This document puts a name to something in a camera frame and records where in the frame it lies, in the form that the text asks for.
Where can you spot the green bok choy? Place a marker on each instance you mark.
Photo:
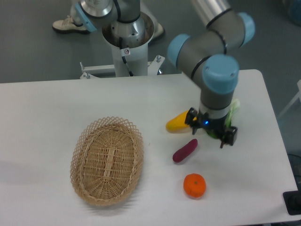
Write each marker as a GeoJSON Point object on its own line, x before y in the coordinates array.
{"type": "Point", "coordinates": [234, 106]}

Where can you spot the orange tangerine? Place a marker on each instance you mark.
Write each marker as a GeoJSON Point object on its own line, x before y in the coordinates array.
{"type": "Point", "coordinates": [194, 185]}

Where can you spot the black device at table edge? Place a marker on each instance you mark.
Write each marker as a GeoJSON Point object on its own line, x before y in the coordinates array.
{"type": "Point", "coordinates": [293, 202]}

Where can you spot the yellow mango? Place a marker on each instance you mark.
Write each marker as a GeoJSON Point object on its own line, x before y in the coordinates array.
{"type": "Point", "coordinates": [177, 123]}

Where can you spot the white metal base frame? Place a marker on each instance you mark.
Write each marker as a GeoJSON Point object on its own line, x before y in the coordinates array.
{"type": "Point", "coordinates": [153, 68]}

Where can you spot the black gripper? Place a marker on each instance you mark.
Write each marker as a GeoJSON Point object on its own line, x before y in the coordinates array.
{"type": "Point", "coordinates": [215, 127]}

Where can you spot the beige shoe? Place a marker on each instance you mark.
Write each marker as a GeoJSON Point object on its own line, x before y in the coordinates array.
{"type": "Point", "coordinates": [159, 33]}
{"type": "Point", "coordinates": [69, 25]}

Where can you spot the white frame at right edge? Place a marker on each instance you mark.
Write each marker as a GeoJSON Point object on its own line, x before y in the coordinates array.
{"type": "Point", "coordinates": [289, 106]}

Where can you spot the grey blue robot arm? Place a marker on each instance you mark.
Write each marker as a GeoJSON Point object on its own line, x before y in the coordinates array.
{"type": "Point", "coordinates": [203, 59]}

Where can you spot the woven wicker basket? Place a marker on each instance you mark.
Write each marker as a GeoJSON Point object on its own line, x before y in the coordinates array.
{"type": "Point", "coordinates": [107, 161]}

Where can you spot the purple sweet potato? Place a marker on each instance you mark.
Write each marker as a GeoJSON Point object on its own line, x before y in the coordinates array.
{"type": "Point", "coordinates": [185, 151]}

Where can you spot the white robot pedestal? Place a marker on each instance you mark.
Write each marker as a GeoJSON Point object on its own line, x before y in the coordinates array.
{"type": "Point", "coordinates": [129, 41]}

